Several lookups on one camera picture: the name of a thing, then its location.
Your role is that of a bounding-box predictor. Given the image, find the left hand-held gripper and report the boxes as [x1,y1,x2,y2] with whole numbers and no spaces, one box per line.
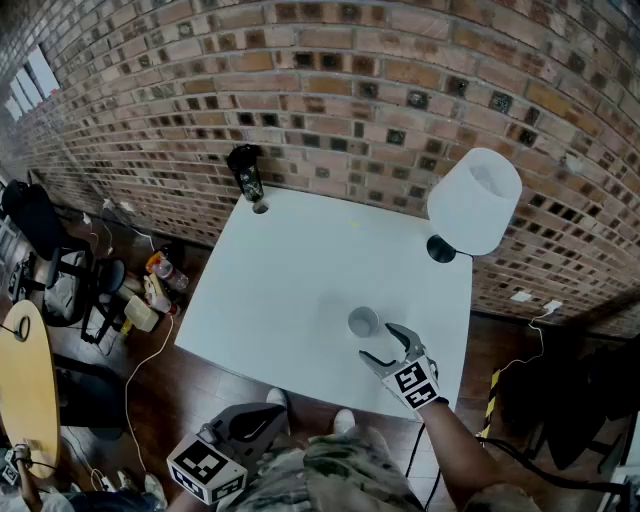
[166,401,289,505]

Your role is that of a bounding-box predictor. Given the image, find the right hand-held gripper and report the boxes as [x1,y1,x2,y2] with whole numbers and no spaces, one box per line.
[358,322,450,412]

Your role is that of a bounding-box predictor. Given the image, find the white cup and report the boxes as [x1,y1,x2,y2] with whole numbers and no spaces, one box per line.
[347,306,381,338]

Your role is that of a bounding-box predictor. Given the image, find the person's right forearm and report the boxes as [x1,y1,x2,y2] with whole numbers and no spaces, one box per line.
[422,399,544,512]

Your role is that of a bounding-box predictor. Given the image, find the person's left forearm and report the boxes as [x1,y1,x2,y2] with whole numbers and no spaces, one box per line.
[163,492,221,512]

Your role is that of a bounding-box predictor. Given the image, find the person's white left shoe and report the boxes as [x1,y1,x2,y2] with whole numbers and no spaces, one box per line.
[264,387,290,436]

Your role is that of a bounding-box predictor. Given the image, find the person's white shoe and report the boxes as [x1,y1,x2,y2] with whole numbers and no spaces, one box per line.
[332,408,357,435]
[264,387,290,436]

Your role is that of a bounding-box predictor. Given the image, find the person's white right shoe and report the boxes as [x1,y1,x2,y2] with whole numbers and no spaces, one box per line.
[332,408,357,435]

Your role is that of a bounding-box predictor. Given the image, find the person's camouflage clothing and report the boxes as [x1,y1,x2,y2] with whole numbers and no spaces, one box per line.
[217,427,426,512]

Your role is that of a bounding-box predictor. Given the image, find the yellow black striped tape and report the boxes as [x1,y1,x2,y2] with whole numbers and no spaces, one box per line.
[478,368,502,439]

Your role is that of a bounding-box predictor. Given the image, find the pale yellow plastic container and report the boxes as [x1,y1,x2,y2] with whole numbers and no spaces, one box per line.
[123,294,160,334]

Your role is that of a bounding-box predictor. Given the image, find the clear bottle with red label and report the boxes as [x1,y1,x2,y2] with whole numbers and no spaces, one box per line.
[151,257,190,293]

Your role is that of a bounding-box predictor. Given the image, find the white shade table lamp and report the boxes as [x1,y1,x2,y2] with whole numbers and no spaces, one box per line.
[426,147,524,265]

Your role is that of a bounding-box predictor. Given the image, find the black patterned tumbler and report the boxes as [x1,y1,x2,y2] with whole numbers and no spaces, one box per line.
[226,143,265,203]

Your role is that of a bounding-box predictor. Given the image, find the grey backpack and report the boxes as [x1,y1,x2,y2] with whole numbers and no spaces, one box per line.
[43,249,89,321]

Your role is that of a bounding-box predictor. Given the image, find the round wooden table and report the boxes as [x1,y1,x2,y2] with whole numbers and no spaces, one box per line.
[0,299,62,481]

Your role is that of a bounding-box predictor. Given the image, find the black office chair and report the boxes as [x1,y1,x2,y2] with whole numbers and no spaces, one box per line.
[1,179,127,346]

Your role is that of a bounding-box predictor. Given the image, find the window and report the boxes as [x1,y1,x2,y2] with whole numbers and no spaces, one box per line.
[1,44,62,122]

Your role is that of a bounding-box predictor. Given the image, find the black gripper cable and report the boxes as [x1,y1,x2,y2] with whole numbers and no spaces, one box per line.
[403,422,444,512]

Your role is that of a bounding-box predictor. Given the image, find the long white floor cable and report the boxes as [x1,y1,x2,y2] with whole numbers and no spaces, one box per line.
[124,312,176,472]

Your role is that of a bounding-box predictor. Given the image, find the white charger with cable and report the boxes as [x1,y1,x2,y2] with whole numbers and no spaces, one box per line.
[492,298,564,381]

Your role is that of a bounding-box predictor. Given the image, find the black cable loop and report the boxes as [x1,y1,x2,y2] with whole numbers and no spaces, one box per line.
[0,315,32,344]

